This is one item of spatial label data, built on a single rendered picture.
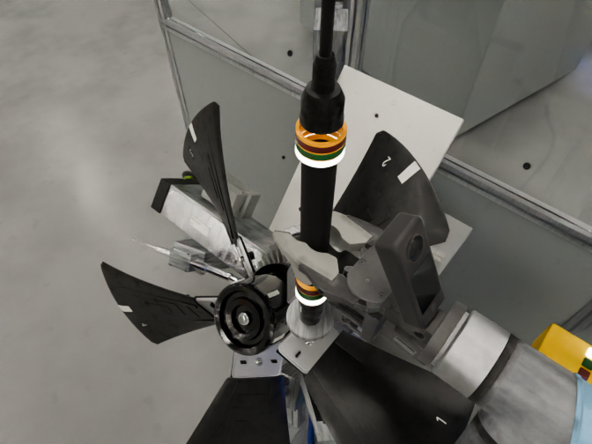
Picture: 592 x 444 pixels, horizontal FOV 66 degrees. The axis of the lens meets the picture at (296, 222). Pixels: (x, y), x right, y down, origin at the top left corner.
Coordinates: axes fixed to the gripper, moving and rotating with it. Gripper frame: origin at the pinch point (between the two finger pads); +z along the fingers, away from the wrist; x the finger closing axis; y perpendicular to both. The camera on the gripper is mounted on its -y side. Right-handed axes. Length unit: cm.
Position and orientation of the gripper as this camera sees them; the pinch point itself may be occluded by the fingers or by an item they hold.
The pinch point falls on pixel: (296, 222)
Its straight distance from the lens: 51.4
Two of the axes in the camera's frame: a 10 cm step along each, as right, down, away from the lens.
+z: -7.7, -5.2, 3.8
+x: 6.4, -6.1, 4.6
